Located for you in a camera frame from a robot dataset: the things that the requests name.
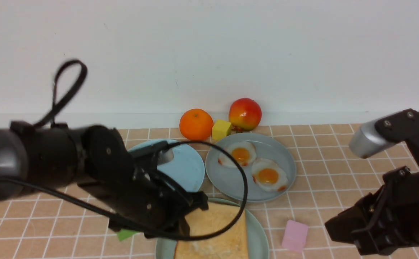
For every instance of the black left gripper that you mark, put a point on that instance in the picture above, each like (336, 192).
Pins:
(142, 197)

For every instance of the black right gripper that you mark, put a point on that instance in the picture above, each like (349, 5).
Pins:
(382, 222)

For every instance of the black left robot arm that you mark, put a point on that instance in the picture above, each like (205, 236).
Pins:
(51, 161)

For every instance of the green cube block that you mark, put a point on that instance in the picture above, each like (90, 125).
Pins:
(125, 234)

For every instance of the blue bread plate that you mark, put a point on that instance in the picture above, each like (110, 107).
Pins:
(186, 168)

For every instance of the orange checkered tablecloth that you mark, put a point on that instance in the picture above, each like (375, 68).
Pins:
(329, 179)

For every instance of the grey egg plate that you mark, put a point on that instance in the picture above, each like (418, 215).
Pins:
(229, 180)

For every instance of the orange fruit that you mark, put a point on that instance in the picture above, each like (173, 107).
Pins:
(196, 125)

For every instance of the yellow cube block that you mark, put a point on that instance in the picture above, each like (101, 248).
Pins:
(221, 129)

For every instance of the pink cube block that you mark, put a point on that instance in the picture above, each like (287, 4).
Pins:
(295, 236)

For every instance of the mint green empty plate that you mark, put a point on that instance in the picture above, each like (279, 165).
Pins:
(245, 240)

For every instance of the front fried egg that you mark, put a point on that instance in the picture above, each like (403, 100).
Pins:
(268, 175)

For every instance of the red yellow apple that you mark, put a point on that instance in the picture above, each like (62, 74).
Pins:
(245, 115)

